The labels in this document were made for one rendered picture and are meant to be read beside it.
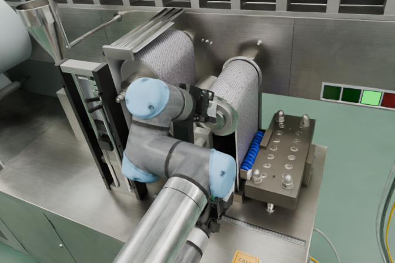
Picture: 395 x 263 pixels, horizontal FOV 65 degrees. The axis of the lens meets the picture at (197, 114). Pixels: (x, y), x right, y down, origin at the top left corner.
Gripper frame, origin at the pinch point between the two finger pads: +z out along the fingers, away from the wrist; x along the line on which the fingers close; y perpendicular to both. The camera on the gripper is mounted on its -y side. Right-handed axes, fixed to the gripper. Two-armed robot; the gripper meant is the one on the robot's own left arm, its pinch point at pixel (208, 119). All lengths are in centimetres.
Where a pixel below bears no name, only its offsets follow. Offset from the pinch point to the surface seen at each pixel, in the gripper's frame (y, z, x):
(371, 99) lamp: 16, 34, -42
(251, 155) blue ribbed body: -9.4, 24.4, -8.6
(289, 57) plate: 26.0, 26.6, -14.7
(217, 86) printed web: 10.3, 6.0, 1.6
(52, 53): 14, 4, 71
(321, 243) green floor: -61, 124, -38
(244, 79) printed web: 14.6, 13.4, -4.1
